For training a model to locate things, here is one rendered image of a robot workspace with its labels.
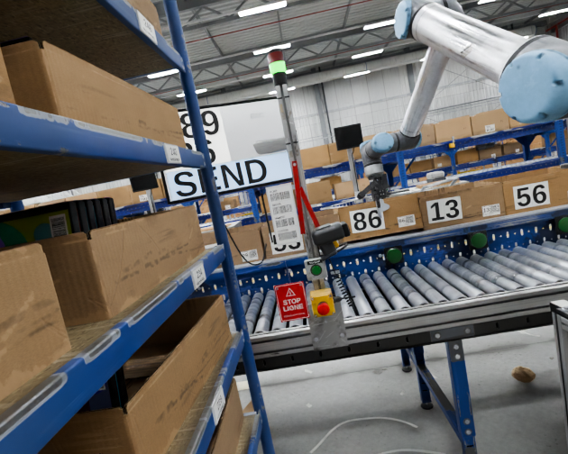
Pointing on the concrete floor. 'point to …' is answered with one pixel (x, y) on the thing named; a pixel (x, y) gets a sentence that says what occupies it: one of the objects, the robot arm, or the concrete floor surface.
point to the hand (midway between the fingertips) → (379, 215)
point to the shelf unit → (111, 140)
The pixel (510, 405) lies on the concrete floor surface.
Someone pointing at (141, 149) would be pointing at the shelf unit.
